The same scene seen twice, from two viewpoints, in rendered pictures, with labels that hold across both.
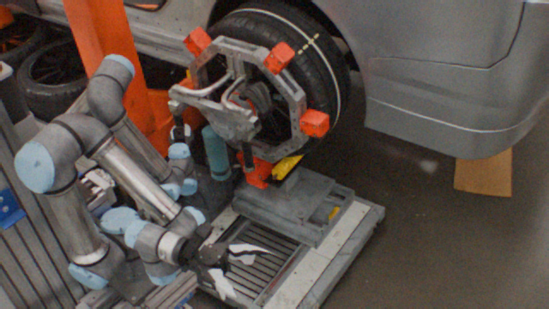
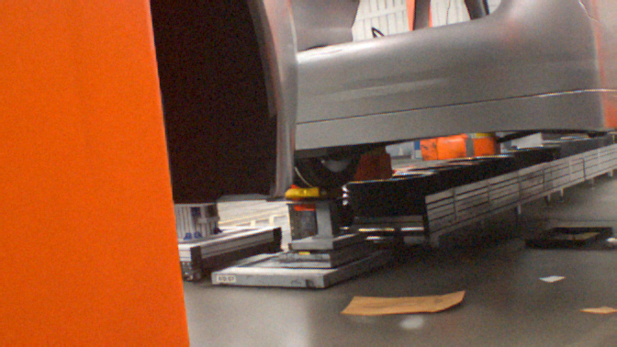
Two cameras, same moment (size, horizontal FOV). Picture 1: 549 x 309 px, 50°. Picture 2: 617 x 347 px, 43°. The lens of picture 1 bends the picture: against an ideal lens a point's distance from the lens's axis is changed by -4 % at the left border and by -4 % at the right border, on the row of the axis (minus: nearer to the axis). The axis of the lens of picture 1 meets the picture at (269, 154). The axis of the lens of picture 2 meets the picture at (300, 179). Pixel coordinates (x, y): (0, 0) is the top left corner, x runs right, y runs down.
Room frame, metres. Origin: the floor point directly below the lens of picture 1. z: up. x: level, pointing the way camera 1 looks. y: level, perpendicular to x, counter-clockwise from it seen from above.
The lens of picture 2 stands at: (1.63, -4.74, 0.84)
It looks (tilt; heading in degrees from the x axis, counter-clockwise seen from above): 3 degrees down; 86
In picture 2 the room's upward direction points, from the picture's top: 6 degrees counter-clockwise
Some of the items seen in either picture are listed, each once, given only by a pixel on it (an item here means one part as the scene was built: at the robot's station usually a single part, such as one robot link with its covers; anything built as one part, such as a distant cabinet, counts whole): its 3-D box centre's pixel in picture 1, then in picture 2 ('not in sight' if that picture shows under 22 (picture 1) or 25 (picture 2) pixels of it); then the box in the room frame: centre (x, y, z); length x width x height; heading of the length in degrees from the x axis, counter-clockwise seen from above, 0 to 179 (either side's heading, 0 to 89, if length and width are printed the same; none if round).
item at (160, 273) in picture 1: (162, 258); not in sight; (1.02, 0.31, 1.12); 0.11 x 0.08 x 0.11; 147
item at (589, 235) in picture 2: not in sight; (568, 235); (3.71, 0.14, 0.02); 0.52 x 0.42 x 0.04; 44
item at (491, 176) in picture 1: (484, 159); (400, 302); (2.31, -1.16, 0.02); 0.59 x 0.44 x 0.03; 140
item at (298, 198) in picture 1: (282, 170); (328, 220); (2.13, -0.05, 0.32); 0.40 x 0.30 x 0.28; 50
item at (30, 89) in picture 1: (75, 76); (439, 182); (3.14, 1.12, 0.39); 0.66 x 0.66 x 0.24
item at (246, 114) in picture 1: (243, 87); not in sight; (1.85, 0.06, 1.03); 0.19 x 0.18 x 0.11; 140
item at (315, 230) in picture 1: (292, 200); (328, 252); (2.11, -0.08, 0.13); 0.50 x 0.36 x 0.10; 50
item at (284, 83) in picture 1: (247, 101); not in sight; (2.00, 0.06, 0.85); 0.54 x 0.07 x 0.54; 50
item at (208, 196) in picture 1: (222, 179); (333, 225); (2.20, 0.25, 0.26); 0.42 x 0.18 x 0.35; 140
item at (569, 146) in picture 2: not in sight; (573, 149); (5.40, 3.75, 0.39); 0.66 x 0.66 x 0.24
